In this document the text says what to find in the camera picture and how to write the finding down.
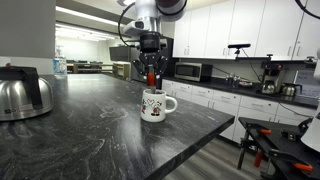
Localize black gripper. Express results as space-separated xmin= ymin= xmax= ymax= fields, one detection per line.
xmin=133 ymin=32 xmax=168 ymax=82

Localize red and grey marker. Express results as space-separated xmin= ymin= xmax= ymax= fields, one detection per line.
xmin=147 ymin=65 xmax=156 ymax=94

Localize white cartoon mug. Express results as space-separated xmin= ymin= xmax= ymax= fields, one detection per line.
xmin=140 ymin=89 xmax=178 ymax=123

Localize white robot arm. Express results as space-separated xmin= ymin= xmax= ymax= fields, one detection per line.
xmin=118 ymin=0 xmax=188 ymax=86

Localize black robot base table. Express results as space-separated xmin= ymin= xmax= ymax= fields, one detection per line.
xmin=237 ymin=117 xmax=320 ymax=180

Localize black microwave oven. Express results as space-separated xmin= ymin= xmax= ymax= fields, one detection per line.
xmin=174 ymin=62 xmax=213 ymax=82

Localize clear plastic bottle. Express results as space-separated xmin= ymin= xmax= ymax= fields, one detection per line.
xmin=53 ymin=46 xmax=67 ymax=75

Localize white lower cabinets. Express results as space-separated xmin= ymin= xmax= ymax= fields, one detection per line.
xmin=161 ymin=79 xmax=316 ymax=143

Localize white cabinets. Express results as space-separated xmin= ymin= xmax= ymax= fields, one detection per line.
xmin=173 ymin=0 xmax=320 ymax=61
xmin=161 ymin=79 xmax=316 ymax=143

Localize coffee maker with carafe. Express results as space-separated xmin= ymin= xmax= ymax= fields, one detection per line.
xmin=261 ymin=62 xmax=283 ymax=95

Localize white upper cabinets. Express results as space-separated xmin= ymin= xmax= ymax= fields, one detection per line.
xmin=173 ymin=0 xmax=320 ymax=61

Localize steel coffee carafe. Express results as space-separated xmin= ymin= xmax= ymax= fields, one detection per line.
xmin=0 ymin=66 xmax=54 ymax=121

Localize black camera on mount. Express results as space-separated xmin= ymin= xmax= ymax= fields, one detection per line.
xmin=227 ymin=43 xmax=251 ymax=61

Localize orange handled clamp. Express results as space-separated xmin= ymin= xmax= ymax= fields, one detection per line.
xmin=268 ymin=148 xmax=314 ymax=174
xmin=254 ymin=150 xmax=264 ymax=168

